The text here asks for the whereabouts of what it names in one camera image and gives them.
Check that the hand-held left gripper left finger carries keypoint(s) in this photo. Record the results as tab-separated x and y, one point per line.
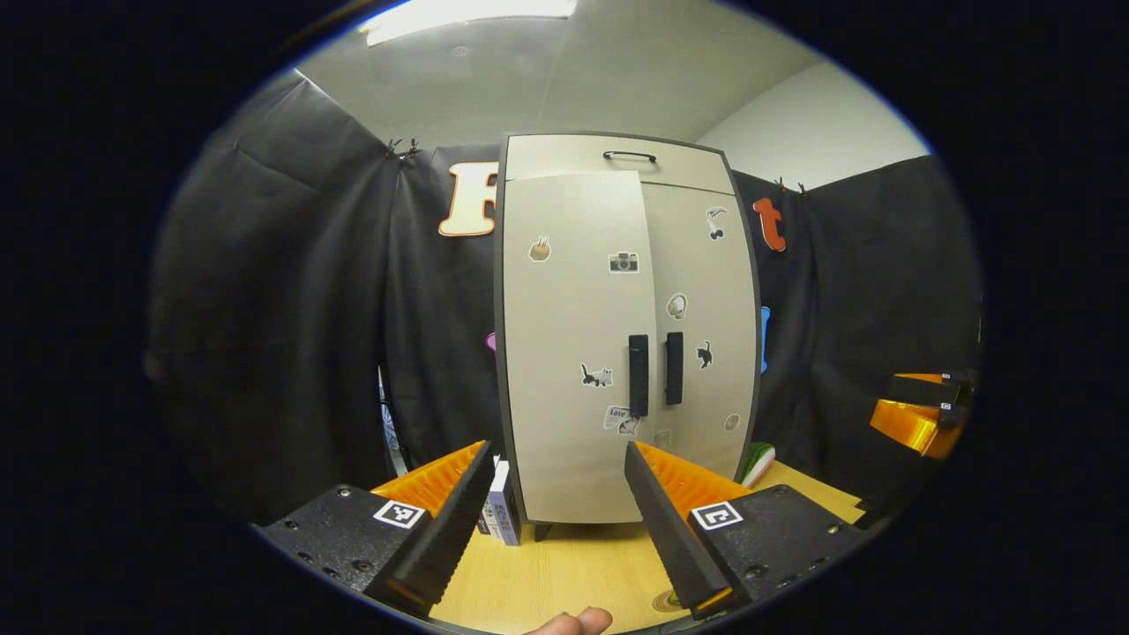
445	538

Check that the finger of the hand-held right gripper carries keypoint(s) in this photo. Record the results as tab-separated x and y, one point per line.
913	428
926	390

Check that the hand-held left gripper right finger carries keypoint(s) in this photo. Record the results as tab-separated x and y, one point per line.
675	538

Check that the round brown coaster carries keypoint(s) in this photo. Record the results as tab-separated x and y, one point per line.
660	605

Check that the white cabinet door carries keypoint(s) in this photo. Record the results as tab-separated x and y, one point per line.
706	282
564	353

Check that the white cabinet drawer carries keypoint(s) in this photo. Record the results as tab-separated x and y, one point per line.
564	159

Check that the white grey cabinet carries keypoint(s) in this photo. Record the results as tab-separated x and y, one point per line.
564	154

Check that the white blue book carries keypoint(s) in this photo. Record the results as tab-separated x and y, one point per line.
503	511

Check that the green striped toy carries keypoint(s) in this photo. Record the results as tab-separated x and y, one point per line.
757	465

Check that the black backdrop cloth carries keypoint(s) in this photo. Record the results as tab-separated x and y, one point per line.
291	309

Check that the ceiling light panel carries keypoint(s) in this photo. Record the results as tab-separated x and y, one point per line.
467	13

